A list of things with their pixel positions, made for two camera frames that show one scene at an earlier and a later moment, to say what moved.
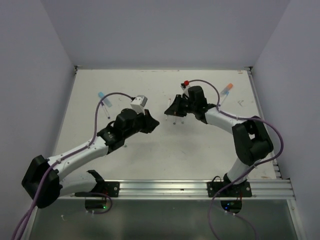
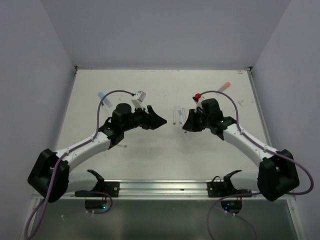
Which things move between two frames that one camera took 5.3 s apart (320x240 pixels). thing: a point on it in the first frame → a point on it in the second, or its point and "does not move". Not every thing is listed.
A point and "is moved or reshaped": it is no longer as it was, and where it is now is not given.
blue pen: [226, 94] is moved or reshaped
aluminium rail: [176, 189] does not move
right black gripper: [175, 108] → [190, 123]
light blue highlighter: [101, 95] does not move
